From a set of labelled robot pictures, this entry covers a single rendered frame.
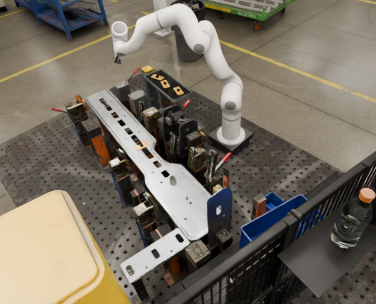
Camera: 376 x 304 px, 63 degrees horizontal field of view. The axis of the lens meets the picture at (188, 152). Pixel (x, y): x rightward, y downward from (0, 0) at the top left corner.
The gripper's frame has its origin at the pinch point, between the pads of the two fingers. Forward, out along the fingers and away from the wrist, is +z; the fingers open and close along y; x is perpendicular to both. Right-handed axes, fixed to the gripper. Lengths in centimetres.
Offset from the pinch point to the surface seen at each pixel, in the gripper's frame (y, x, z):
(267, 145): -9, -111, 14
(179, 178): -59, -60, -27
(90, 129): -48.9, -1.5, 6.5
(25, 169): -86, 35, 46
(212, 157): -47, -68, -47
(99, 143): -53, -8, 16
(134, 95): -17.7, -16.0, 6.6
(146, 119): -30.7, -29.9, -1.6
